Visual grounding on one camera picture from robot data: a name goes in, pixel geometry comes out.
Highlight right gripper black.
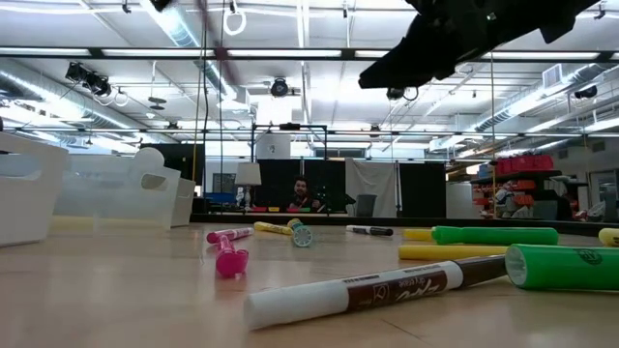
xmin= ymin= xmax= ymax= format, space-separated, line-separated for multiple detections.
xmin=358 ymin=0 xmax=601 ymax=90

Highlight slim yellow highlighter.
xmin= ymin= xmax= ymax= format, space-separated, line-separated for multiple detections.
xmin=252 ymin=220 xmax=294 ymax=237
xmin=402 ymin=227 xmax=435 ymax=243
xmin=398 ymin=244 xmax=510 ymax=262

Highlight black dry erase marker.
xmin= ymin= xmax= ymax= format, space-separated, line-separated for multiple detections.
xmin=345 ymin=224 xmax=395 ymax=238

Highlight green highlighter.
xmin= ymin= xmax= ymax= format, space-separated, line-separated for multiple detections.
xmin=504 ymin=243 xmax=619 ymax=292
xmin=430 ymin=225 xmax=560 ymax=247

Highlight pink highlighter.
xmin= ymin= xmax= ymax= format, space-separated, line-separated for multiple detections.
xmin=206 ymin=226 xmax=255 ymax=245
xmin=214 ymin=234 xmax=251 ymax=279

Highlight brown dry erase marker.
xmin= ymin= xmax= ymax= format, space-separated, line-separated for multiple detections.
xmin=243 ymin=254 xmax=508 ymax=332

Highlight black partition panel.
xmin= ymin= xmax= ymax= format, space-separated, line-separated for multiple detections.
xmin=139 ymin=143 xmax=207 ymax=200
xmin=254 ymin=159 xmax=347 ymax=215
xmin=398 ymin=162 xmax=447 ymax=218

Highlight white hanging sheet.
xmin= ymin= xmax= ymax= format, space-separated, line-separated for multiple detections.
xmin=344 ymin=158 xmax=399 ymax=218

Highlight ceiling vent grille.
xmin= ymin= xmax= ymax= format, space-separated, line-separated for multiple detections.
xmin=541 ymin=63 xmax=565 ymax=89

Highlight dark storage shelf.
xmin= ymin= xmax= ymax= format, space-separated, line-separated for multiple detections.
xmin=471 ymin=168 xmax=589 ymax=221

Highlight red storage bins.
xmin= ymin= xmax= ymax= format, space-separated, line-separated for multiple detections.
xmin=495 ymin=154 xmax=555 ymax=176

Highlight person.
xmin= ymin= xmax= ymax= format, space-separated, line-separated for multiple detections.
xmin=286 ymin=177 xmax=324 ymax=215

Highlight white shade table lamp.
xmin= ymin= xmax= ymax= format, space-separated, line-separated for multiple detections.
xmin=234 ymin=161 xmax=263 ymax=213

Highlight row of coloured blocks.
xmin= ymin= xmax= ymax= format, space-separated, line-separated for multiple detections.
xmin=250 ymin=206 xmax=313 ymax=215

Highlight grey translucent plastic bin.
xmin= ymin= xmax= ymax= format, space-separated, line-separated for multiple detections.
xmin=169 ymin=177 xmax=197 ymax=229

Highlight black ceiling spotlights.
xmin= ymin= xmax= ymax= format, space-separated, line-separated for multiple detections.
xmin=65 ymin=61 xmax=113 ymax=98

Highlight clear plastic bin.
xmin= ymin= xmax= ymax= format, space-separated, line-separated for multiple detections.
xmin=50 ymin=153 xmax=182 ymax=231

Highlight white plastic bin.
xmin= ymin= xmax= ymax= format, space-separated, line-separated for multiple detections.
xmin=0 ymin=130 xmax=70 ymax=248

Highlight black camera with cable loop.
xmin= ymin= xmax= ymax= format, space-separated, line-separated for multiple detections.
xmin=385 ymin=86 xmax=420 ymax=102

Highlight black overhead camera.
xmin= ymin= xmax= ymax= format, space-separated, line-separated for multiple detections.
xmin=269 ymin=76 xmax=290 ymax=99

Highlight white hanging ring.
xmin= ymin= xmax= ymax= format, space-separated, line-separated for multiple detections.
xmin=222 ymin=8 xmax=248 ymax=37

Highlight black aluminium table frame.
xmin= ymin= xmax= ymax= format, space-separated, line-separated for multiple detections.
xmin=0 ymin=46 xmax=619 ymax=239

